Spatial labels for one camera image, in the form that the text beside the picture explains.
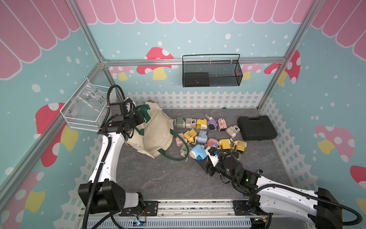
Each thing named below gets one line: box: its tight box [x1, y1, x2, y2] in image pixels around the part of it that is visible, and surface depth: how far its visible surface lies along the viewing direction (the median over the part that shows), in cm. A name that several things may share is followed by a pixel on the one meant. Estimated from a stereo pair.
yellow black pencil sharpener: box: [232, 139, 248, 154], surface depth 96 cm
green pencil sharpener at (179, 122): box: [174, 116, 185, 129], surface depth 108 cm
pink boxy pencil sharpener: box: [175, 132, 188, 147], surface depth 97 cm
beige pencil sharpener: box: [185, 117, 197, 129], surface depth 108 cm
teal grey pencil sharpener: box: [230, 150, 242, 162], surface depth 88 cm
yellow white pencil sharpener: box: [216, 138, 232, 150], surface depth 97 cm
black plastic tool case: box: [237, 115, 278, 141], surface depth 102 cm
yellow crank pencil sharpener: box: [183, 128, 198, 146], surface depth 101 cm
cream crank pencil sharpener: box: [225, 124, 241, 142], surface depth 104 cm
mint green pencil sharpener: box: [179, 144, 188, 158], surface depth 93 cm
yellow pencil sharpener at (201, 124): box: [196, 118, 208, 130], surface depth 108 cm
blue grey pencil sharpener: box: [197, 129, 208, 145], surface depth 99 cm
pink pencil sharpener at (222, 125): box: [217, 117, 228, 133], surface depth 105 cm
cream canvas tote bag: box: [126, 99, 174, 159], surface depth 96 cm
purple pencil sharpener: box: [204, 114, 219, 132], surface depth 105 cm
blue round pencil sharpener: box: [189, 144, 208, 162], surface depth 73 cm
